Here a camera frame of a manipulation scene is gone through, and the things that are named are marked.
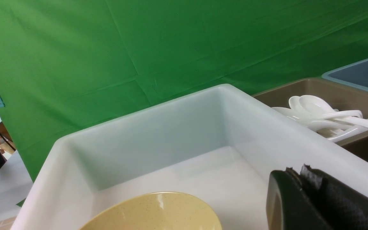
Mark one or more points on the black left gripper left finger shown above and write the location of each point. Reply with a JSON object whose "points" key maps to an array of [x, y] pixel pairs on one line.
{"points": [[288, 206]]}

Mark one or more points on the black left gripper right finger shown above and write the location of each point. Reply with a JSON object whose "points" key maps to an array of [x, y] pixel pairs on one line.
{"points": [[341, 206]]}

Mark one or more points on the yellow noodle bowl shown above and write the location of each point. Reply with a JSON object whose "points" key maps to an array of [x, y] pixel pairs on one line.
{"points": [[157, 211]]}

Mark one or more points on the brown plastic bin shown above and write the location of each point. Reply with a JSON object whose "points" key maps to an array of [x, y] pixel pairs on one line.
{"points": [[337, 95]]}

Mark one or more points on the pile of white spoons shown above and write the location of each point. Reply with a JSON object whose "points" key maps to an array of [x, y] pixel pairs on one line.
{"points": [[317, 115]]}

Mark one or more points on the large white plastic tub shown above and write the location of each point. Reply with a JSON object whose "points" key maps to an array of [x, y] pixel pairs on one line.
{"points": [[218, 144]]}

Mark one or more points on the teal plastic bin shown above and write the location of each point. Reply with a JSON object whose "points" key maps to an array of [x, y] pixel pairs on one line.
{"points": [[353, 75]]}

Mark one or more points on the green backdrop cloth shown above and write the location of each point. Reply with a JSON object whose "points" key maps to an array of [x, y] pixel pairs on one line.
{"points": [[66, 65]]}

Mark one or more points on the beige checked table mat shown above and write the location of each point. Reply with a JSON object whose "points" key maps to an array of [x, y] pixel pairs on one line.
{"points": [[7, 223]]}

